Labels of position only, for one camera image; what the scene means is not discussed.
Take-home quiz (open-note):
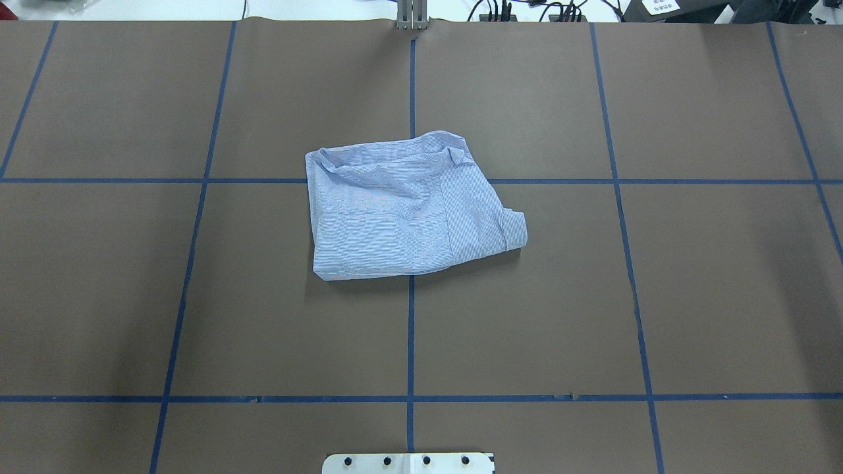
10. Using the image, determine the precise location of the grey USB hub left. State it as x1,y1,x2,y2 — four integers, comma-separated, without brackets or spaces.
469,1,517,23

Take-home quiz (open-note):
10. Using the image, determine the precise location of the light blue striped shirt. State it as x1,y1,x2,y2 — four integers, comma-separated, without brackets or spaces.
304,131,529,281

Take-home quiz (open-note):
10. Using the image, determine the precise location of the grey USB hub right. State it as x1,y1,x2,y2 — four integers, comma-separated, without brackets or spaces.
540,1,587,23

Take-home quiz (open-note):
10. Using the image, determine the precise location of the grey usb hub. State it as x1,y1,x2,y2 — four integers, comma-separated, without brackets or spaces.
540,1,587,23
469,1,517,23

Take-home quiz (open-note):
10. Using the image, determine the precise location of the grey aluminium frame post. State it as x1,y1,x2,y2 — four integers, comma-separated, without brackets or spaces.
395,0,429,31

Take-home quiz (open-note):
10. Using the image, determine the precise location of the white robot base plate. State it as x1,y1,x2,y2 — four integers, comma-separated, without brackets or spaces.
321,452,496,473

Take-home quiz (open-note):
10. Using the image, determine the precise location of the black box with label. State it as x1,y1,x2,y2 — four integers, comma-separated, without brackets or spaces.
621,0,736,24

